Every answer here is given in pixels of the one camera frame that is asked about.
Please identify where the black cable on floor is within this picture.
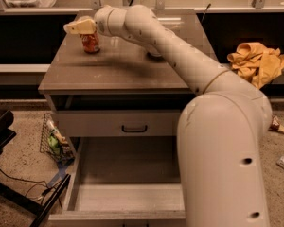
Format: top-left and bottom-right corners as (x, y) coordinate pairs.
(0, 159), (64, 210)

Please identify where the closed drawer with black handle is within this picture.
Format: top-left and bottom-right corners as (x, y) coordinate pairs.
(52, 110), (180, 137)

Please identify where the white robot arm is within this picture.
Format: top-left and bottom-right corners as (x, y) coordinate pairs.
(64, 5), (272, 227)

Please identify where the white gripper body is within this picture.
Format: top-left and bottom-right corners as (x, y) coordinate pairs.
(94, 6), (129, 37)

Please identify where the open grey drawer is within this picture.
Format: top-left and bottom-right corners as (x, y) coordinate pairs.
(48, 136), (186, 227)

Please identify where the grey drawer cabinet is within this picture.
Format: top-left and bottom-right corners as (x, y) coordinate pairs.
(38, 9), (219, 163)

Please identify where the yellow crumpled cloth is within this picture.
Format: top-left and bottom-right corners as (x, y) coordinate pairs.
(227, 42), (284, 89)

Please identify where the blue tape on floor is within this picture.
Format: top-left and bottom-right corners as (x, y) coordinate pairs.
(47, 163), (69, 187)

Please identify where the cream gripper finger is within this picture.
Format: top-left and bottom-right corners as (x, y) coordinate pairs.
(63, 16), (97, 34)

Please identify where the wire basket with snacks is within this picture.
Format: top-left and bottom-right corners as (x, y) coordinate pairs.
(40, 113), (74, 163)

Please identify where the brown snack bag on floor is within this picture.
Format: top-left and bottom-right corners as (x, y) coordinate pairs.
(269, 115), (284, 134)

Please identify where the red coke can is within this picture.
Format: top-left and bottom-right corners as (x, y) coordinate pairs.
(80, 33), (100, 54)

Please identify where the black chair frame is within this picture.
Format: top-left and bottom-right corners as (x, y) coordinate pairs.
(0, 111), (58, 227)

